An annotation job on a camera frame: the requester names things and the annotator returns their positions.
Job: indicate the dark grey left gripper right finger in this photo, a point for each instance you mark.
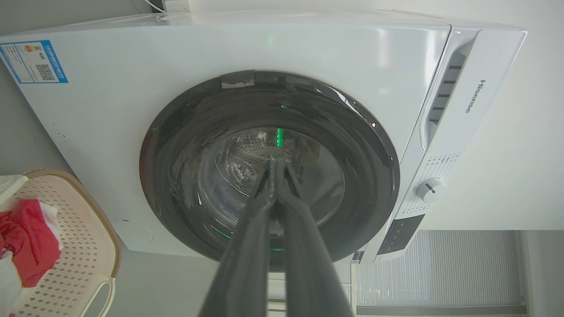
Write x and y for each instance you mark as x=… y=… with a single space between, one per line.
x=308 y=264

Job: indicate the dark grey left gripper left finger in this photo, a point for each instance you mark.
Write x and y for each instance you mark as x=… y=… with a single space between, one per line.
x=246 y=264

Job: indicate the beige perforated laundry basket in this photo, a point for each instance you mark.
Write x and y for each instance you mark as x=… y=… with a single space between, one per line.
x=83 y=246

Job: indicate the white pleated window blind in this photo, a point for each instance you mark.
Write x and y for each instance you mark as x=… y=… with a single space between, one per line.
x=440 y=268

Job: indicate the dark round washing machine door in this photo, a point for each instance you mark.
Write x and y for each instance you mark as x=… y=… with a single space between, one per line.
x=185 y=145

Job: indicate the white washing machine dial knob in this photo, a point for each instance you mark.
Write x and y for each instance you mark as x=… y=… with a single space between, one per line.
x=430 y=189

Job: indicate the white Hisense washing machine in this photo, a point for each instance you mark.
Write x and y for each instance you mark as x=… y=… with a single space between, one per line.
x=132 y=123

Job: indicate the red garment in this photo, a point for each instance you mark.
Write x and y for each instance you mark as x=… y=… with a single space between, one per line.
x=31 y=242

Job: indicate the white garment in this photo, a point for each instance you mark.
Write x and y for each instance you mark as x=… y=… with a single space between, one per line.
x=9 y=281

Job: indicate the blue energy label sticker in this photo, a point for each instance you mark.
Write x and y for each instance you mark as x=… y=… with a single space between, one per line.
x=34 y=61

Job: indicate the white wall power socket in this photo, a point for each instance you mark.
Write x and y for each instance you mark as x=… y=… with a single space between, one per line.
x=176 y=5

